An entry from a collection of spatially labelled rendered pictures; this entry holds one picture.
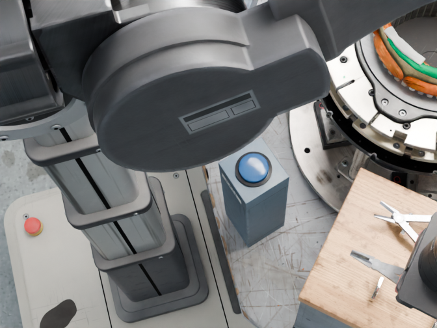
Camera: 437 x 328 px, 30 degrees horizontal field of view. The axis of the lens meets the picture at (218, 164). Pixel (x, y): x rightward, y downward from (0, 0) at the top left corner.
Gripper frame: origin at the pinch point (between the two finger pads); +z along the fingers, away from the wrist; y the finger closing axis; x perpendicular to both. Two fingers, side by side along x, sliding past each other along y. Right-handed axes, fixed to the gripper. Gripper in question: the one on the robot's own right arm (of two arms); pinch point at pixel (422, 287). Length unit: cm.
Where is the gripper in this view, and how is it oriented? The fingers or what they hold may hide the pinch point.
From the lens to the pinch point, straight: 92.5
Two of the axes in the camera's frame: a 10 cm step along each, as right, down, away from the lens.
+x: -8.9, -4.4, 1.4
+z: -0.3, 3.6, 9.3
